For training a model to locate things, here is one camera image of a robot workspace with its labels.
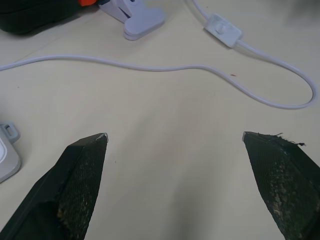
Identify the black object with orange part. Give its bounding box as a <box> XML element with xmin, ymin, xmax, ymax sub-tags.
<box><xmin>0</xmin><ymin>0</ymin><xmax>101</xmax><ymax>35</ymax></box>

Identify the white inline cord switch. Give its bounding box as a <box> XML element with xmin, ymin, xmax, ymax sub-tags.
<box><xmin>204</xmin><ymin>13</ymin><xmax>243</xmax><ymax>48</ymax></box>

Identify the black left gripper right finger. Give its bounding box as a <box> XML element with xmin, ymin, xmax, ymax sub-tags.
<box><xmin>241</xmin><ymin>131</ymin><xmax>320</xmax><ymax>240</ymax></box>

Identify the white power cable with switch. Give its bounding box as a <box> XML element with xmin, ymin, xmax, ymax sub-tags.
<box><xmin>0</xmin><ymin>0</ymin><xmax>317</xmax><ymax>110</ymax></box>

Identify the white clamp lamp base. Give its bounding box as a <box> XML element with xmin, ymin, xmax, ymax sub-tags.
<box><xmin>98</xmin><ymin>0</ymin><xmax>166</xmax><ymax>41</ymax></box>

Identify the grey white flat device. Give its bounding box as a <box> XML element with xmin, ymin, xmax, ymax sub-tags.
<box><xmin>0</xmin><ymin>120</ymin><xmax>22</xmax><ymax>184</ymax></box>

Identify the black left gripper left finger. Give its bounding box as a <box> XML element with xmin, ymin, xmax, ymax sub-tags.
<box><xmin>0</xmin><ymin>132</ymin><xmax>109</xmax><ymax>240</ymax></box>

